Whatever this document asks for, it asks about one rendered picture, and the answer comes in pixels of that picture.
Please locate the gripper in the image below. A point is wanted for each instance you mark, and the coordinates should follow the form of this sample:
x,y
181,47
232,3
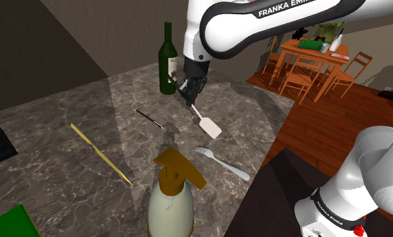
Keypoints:
x,y
196,69

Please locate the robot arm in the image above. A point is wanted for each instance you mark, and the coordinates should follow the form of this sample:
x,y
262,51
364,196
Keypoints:
x,y
230,32

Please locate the white spatula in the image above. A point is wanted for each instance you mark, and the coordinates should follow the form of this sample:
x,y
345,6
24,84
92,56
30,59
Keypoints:
x,y
210,126

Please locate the green wine bottle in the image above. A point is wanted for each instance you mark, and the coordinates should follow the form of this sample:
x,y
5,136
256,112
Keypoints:
x,y
167,59

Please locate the dark thin pen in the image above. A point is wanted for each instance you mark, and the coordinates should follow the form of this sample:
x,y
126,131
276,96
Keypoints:
x,y
149,119

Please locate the silver fork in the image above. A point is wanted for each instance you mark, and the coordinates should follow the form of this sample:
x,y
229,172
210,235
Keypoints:
x,y
225,164

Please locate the orange wooden chair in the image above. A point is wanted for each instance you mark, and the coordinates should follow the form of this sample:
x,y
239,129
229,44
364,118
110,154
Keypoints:
x,y
296,78
271,57
345,76

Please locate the yellow knife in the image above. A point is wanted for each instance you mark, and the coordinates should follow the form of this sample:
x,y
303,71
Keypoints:
x,y
101,155

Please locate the pale spray bottle brown top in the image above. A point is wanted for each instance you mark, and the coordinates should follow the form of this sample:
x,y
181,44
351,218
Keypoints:
x,y
170,210

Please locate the orange wooden dining table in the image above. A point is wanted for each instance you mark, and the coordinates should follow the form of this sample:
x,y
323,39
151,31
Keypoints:
x,y
309,52

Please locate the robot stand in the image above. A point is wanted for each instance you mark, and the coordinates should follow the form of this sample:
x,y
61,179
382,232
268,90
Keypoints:
x,y
268,203

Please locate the green book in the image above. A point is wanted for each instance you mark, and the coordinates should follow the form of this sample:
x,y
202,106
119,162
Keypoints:
x,y
10,225

